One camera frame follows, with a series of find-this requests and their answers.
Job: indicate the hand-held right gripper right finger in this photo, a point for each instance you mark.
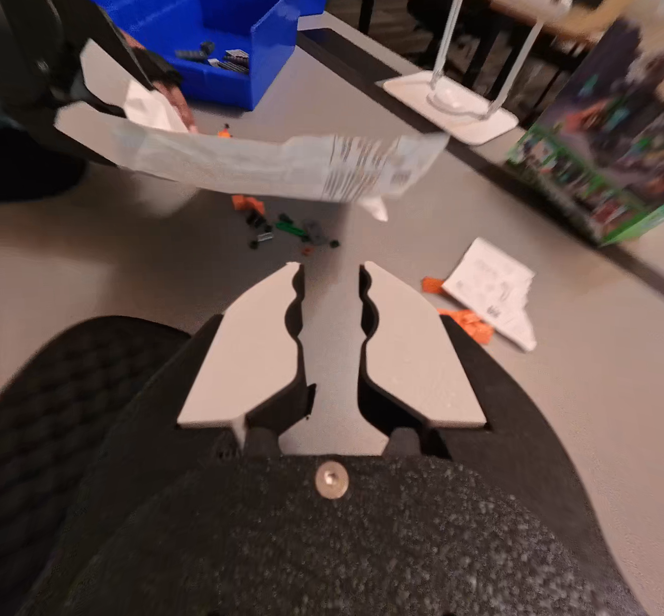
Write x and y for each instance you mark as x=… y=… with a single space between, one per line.
x=420 y=367

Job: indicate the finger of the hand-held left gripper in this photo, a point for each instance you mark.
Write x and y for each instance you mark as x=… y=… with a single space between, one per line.
x=106 y=74
x=88 y=128

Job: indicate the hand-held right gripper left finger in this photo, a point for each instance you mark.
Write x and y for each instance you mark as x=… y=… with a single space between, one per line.
x=244 y=362

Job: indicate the bright green lego plate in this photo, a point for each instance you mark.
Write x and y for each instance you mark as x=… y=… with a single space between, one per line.
x=290 y=229

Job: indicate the dark grey lego armour piece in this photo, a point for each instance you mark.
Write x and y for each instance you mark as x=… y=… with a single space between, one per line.
x=255 y=219

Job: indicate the orange lego head cube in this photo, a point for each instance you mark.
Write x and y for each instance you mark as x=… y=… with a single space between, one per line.
x=238 y=202

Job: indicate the white paper bag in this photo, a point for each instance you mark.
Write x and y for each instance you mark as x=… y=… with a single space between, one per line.
x=259 y=164
x=493 y=284

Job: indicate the large orange lego plate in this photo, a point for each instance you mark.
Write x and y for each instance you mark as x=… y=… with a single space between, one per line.
x=469 y=325

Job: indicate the small orange lego plate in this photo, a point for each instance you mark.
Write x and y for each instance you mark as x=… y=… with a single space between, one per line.
x=433 y=285

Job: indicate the dark grey lego plate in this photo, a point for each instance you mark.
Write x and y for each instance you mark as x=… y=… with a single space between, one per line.
x=194 y=51

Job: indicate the grey ridged lego piece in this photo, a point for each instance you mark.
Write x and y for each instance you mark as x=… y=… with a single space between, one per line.
x=231 y=62

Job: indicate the small white lego tile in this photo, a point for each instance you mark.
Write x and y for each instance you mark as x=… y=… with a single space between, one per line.
x=265 y=237

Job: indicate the grey two-hole lego plate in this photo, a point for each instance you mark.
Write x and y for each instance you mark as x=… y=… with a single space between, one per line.
x=314 y=230

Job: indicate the lego set box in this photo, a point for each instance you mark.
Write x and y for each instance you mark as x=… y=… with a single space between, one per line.
x=596 y=149

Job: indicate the person's left hand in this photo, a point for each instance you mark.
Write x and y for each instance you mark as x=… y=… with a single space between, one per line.
x=179 y=102

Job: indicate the flat white paper bag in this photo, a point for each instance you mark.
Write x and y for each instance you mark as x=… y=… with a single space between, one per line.
x=493 y=284

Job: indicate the black wrist rest pad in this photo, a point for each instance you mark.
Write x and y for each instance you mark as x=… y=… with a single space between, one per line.
x=67 y=419

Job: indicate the white stand base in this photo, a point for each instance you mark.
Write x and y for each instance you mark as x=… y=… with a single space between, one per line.
x=456 y=107

